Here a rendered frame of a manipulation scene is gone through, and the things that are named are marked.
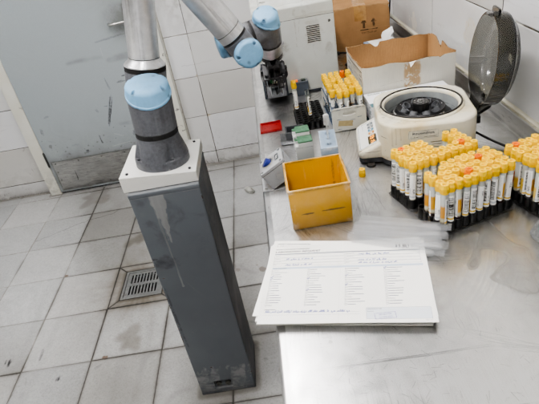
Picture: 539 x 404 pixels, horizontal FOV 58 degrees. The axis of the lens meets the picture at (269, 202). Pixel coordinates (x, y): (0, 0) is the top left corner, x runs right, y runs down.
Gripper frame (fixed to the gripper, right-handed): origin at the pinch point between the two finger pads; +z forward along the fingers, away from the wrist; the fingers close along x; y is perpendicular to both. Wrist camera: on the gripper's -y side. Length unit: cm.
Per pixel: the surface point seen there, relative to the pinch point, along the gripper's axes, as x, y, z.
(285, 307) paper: -6, 89, -47
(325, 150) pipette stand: 8, 50, -34
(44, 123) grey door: -145, -93, 101
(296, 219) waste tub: -2, 67, -37
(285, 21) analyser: 6.6, -15.5, -15.0
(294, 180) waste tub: 0, 55, -32
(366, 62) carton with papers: 31.8, -2.3, -3.1
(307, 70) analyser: 12.0, -6.5, 0.2
